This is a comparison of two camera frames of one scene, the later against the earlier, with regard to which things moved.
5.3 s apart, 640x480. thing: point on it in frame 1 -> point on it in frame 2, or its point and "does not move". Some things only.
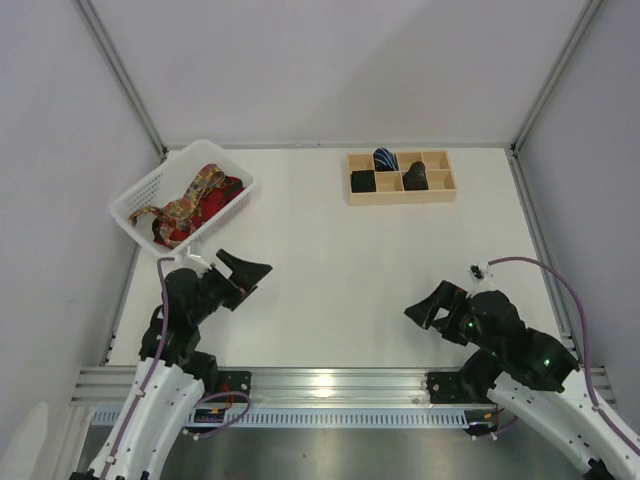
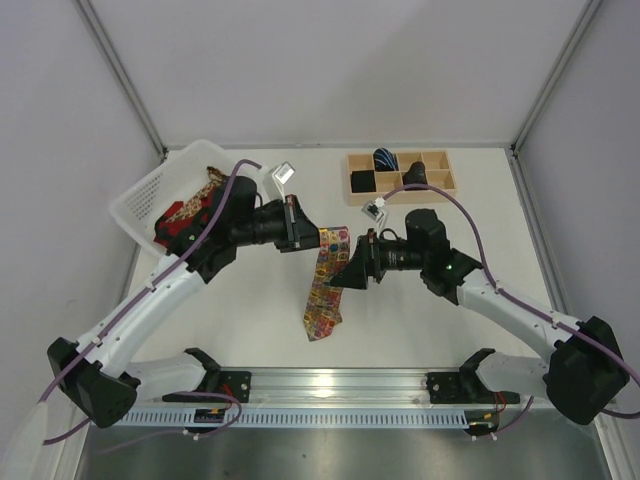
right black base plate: (447, 388) does not move
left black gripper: (228, 285) -> (291, 225)
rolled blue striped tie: (385, 161) does not move
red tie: (179, 229) does not move
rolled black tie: (363, 181) does not move
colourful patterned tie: (176, 214) -> (323, 301)
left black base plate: (241, 381) does not move
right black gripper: (451, 315) -> (372, 256)
